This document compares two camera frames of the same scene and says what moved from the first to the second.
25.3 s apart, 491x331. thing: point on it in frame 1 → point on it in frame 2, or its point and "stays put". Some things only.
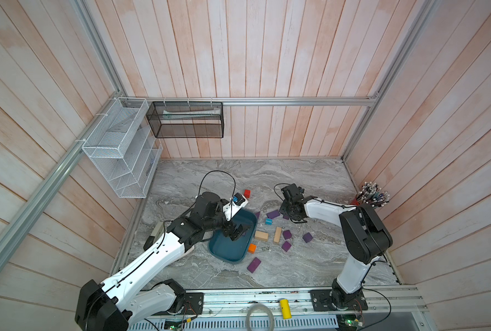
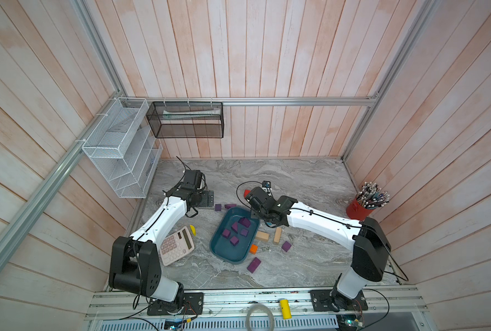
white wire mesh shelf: [121, 144] stays put
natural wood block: [261, 236] stays put
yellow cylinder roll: [285, 307] stays put
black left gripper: [228, 230] → [207, 201]
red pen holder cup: [372, 194] stays put
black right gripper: [282, 210] → [253, 214]
